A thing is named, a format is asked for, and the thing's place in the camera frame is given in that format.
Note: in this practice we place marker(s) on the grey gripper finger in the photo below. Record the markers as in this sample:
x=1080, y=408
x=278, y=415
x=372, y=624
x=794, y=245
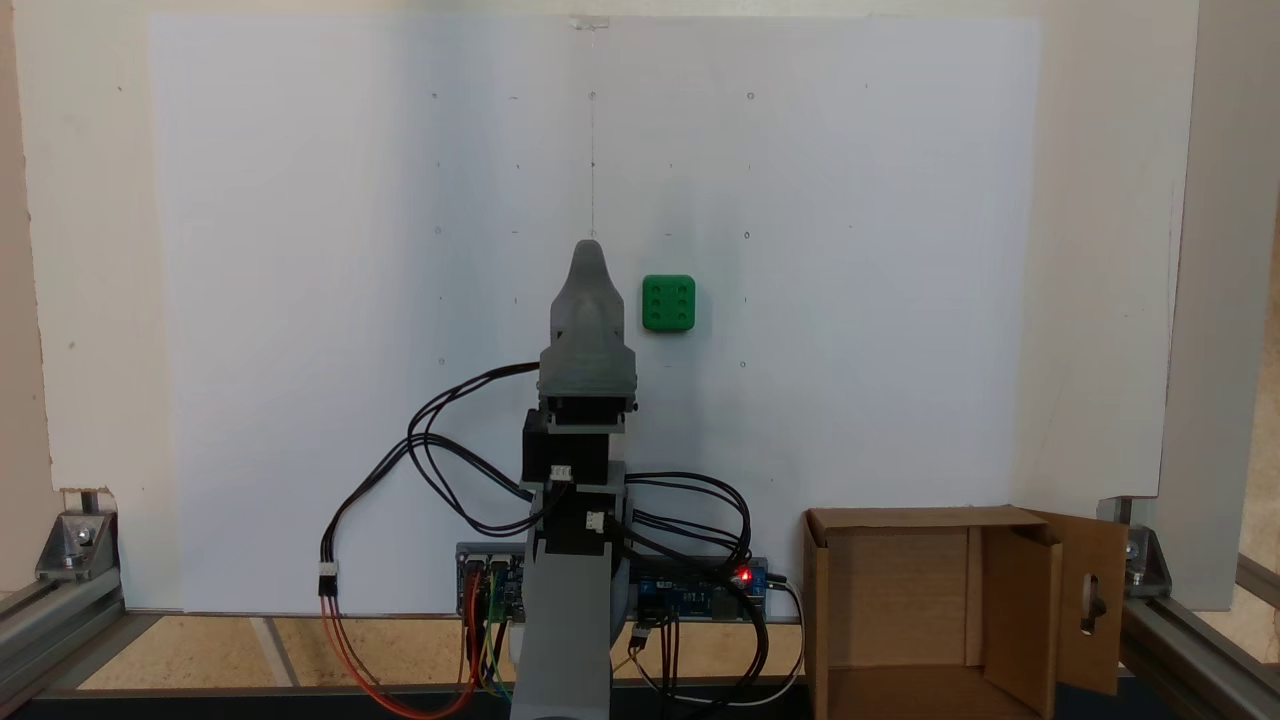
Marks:
x=590, y=300

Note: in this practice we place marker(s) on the green dice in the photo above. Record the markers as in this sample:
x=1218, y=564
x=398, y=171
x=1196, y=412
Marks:
x=668, y=302

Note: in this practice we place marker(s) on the small circuit board with connectors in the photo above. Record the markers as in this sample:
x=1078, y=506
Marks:
x=505, y=585

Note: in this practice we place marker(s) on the blue circuit board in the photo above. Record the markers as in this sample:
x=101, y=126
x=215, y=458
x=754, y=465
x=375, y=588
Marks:
x=700, y=595

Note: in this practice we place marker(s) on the clear tape strip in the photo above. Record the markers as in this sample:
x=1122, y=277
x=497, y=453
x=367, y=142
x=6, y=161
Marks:
x=589, y=21

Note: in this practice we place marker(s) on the white paper sheet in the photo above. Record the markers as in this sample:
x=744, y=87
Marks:
x=300, y=300

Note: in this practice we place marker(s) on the brown cardboard box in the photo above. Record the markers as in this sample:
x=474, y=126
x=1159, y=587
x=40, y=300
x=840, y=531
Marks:
x=900, y=600

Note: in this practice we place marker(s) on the aluminium corner bracket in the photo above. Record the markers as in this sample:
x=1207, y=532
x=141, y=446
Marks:
x=1148, y=560
x=78, y=545

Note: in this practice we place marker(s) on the aluminium frame rail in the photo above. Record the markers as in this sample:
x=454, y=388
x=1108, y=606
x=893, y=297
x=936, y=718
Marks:
x=50, y=625
x=1190, y=650

